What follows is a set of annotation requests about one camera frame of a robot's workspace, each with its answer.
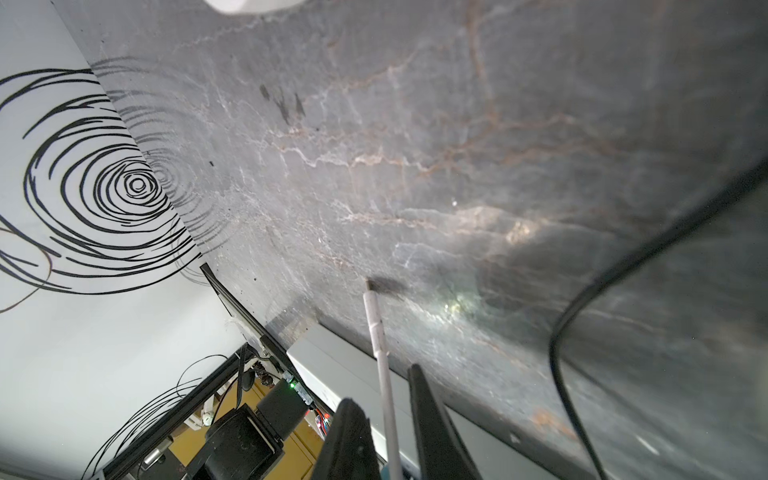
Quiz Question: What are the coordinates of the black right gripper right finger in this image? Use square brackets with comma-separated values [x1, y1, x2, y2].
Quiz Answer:
[408, 364, 481, 480]

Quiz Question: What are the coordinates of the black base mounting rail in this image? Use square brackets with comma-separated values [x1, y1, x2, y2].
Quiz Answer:
[82, 263, 311, 479]

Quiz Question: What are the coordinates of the white round earbud case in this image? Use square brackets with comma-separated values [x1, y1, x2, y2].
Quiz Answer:
[205, 0, 304, 15]

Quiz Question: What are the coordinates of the black charging cable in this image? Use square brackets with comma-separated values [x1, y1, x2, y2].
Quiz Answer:
[548, 161, 768, 480]

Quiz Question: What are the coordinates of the white power strip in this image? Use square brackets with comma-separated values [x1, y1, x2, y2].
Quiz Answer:
[288, 325, 555, 479]

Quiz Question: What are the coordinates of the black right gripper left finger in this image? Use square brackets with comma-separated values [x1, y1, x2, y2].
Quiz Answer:
[311, 398, 380, 480]

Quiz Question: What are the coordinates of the white charging cable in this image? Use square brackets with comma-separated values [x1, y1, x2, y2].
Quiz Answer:
[362, 278, 406, 480]

